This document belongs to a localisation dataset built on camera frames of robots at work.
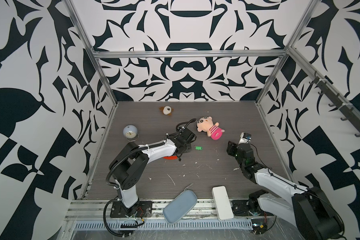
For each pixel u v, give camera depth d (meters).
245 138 0.76
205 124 0.99
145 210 0.73
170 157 0.92
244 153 0.67
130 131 0.94
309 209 0.42
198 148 0.94
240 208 0.74
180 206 0.73
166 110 1.11
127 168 0.47
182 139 0.71
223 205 0.71
